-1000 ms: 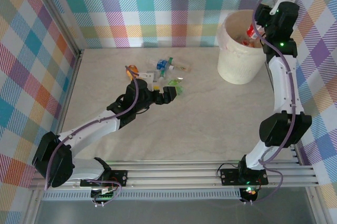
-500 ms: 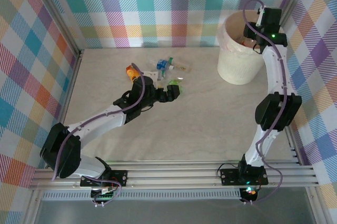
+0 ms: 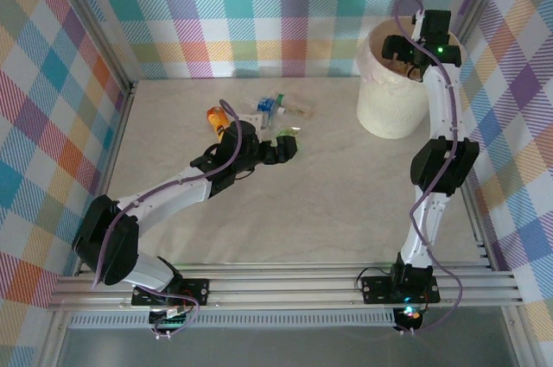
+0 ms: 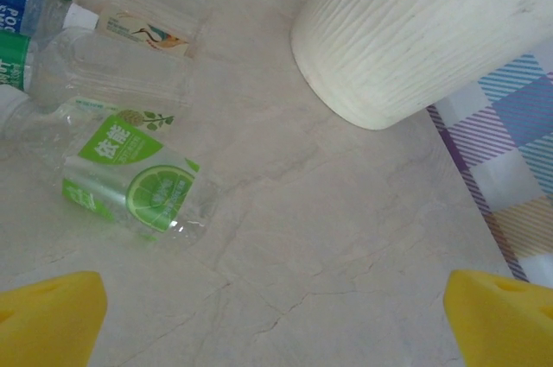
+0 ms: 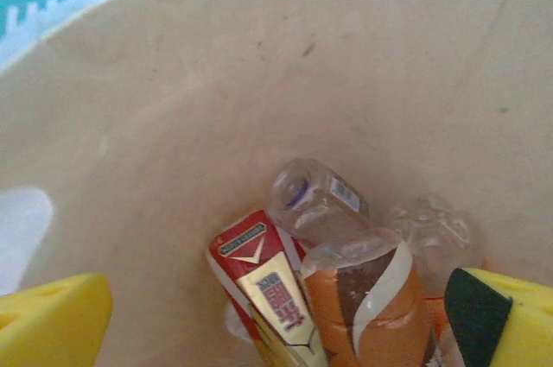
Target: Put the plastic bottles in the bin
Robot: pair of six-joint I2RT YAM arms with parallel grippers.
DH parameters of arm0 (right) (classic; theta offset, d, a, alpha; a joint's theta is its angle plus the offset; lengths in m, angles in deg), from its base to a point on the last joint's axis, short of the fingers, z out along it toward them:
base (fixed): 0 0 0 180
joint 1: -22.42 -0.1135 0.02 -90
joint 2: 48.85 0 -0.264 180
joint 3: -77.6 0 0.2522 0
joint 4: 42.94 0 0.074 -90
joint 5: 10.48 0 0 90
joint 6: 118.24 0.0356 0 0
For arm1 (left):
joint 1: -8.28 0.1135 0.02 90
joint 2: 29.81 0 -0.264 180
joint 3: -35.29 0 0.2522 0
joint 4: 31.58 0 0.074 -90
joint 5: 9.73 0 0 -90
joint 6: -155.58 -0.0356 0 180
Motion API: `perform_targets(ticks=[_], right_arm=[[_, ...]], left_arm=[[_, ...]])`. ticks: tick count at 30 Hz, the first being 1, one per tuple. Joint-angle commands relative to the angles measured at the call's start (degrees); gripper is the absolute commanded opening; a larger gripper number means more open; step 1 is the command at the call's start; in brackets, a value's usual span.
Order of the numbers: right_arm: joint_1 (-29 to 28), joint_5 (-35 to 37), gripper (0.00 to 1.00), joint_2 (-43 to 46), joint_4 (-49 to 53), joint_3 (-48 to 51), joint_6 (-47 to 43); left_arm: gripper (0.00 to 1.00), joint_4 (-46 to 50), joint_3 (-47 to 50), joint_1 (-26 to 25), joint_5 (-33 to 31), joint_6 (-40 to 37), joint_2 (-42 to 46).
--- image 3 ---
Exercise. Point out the green label plastic bottle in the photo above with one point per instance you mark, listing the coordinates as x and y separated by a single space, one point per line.
287 139

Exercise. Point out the orange juice bottle yellow cap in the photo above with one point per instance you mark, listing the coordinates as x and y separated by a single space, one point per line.
217 118

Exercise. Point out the cream round bin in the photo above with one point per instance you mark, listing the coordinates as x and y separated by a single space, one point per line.
389 103

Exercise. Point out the clear bottle green cap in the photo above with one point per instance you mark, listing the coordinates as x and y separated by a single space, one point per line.
300 104

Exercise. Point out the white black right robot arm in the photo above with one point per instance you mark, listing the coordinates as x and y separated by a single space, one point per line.
440 99

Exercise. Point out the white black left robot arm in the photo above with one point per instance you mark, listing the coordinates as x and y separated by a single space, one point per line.
173 198

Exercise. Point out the clear bottle blue label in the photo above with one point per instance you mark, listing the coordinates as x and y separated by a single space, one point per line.
263 105

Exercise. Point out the plaid cloth backdrop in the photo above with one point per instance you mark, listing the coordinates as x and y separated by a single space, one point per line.
531 147
259 17
43 125

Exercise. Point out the green left controller board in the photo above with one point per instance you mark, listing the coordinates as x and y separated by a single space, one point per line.
170 323

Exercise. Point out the right controller board with LED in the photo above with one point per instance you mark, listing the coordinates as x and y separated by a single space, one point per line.
410 313

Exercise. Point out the aluminium side rail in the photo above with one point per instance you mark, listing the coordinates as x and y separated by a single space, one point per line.
475 229
123 112

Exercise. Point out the aluminium front rail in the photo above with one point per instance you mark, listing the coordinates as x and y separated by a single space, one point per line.
281 287

